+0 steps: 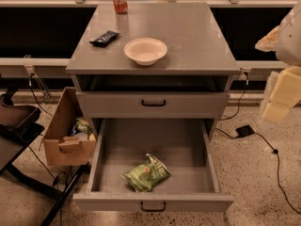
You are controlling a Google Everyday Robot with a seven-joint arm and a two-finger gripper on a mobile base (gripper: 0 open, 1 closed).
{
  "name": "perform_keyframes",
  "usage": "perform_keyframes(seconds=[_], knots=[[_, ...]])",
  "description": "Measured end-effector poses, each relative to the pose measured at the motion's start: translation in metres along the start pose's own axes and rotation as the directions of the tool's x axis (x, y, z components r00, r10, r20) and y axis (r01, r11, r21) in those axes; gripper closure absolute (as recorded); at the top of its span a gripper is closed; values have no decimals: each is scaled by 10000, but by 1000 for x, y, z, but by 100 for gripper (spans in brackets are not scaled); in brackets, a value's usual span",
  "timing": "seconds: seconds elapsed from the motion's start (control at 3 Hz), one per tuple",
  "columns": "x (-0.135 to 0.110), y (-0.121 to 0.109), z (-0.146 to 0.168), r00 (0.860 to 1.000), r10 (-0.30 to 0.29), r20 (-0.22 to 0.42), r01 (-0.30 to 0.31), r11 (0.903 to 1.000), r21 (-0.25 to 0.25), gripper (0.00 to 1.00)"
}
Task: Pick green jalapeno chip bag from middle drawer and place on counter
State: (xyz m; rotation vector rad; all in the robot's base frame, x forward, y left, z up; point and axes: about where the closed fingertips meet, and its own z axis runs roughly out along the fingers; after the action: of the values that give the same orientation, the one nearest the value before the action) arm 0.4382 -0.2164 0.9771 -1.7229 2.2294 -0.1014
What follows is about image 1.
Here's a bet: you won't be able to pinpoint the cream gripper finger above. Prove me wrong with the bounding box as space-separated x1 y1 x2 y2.
255 26 279 52
262 66 301 123

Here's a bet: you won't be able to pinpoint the green jalapeno chip bag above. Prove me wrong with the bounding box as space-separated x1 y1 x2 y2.
121 153 171 192

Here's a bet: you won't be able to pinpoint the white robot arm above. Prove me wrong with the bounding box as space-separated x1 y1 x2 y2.
255 3 301 123

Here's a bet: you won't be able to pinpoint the grey drawer cabinet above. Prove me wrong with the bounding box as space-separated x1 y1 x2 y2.
67 1 239 134

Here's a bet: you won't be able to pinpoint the open grey middle drawer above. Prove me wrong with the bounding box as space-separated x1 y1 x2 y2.
73 119 234 212

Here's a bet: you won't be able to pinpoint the closed grey upper drawer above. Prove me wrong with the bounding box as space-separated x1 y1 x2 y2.
76 91 230 119

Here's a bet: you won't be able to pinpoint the black power adapter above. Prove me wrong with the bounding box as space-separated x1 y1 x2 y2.
236 125 255 137

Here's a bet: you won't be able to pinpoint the white paper bowl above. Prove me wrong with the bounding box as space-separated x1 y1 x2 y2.
124 38 167 66

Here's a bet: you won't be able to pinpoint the snack bags in box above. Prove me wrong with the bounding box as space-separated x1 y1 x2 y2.
70 118 92 140

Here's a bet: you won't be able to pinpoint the cardboard box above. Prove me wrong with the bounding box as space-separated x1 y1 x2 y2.
43 88 96 166

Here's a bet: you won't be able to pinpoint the black folding table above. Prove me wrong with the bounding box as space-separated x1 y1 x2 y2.
0 86 87 226

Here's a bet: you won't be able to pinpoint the black floor cable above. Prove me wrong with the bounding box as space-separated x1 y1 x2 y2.
215 127 301 216

